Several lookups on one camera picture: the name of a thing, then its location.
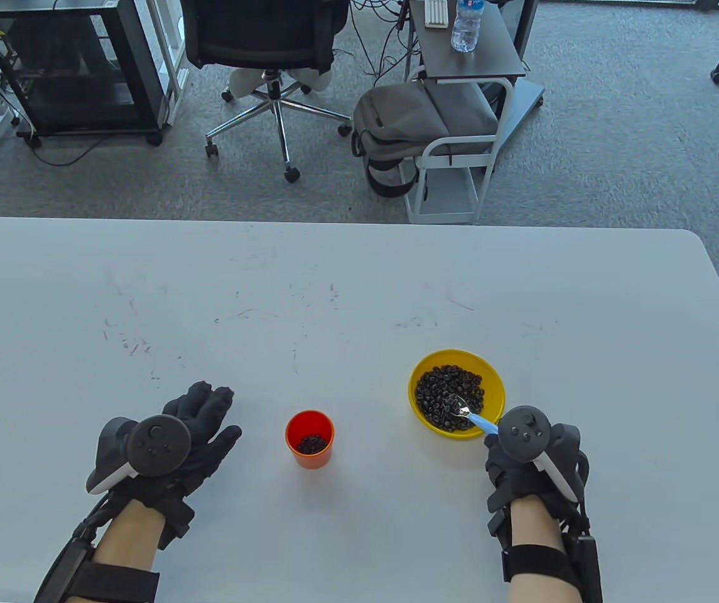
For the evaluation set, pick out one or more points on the person's left hand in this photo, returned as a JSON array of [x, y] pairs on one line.
[[208, 405]]

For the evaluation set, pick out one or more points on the person's right hand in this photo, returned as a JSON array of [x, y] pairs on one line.
[[516, 477]]

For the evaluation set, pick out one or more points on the black tracking controller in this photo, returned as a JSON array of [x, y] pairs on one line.
[[158, 445], [522, 433]]

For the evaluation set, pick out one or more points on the small heap of coffee beans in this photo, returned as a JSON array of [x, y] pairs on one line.
[[312, 445]]

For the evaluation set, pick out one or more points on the orange plastic cup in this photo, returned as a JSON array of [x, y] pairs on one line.
[[309, 461]]

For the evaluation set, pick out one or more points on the large heap of coffee beans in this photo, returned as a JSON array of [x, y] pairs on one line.
[[437, 383]]

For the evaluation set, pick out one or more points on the person's left forearm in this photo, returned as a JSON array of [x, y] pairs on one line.
[[127, 537]]

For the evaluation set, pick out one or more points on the person's right forearm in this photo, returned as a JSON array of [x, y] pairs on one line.
[[535, 524]]

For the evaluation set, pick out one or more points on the yellow plastic bowl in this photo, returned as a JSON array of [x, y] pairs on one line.
[[425, 364]]

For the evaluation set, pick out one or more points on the beige fabric bundle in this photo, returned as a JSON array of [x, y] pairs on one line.
[[243, 80]]

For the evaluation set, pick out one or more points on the grey backpack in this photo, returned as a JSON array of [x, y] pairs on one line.
[[397, 119]]

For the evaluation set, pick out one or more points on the black wheeled cabinet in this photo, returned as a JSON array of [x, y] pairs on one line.
[[139, 63]]

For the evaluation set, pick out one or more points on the black mesh office chair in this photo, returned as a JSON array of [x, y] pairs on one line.
[[259, 31]]

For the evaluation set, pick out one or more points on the white side table dark top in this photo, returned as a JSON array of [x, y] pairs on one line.
[[491, 56]]

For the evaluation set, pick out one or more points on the clear water bottle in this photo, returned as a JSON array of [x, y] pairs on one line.
[[464, 31]]

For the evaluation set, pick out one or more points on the white keyboard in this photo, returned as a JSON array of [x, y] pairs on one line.
[[436, 12]]

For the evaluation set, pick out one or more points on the white shelf frame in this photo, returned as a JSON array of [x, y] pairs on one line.
[[174, 63]]

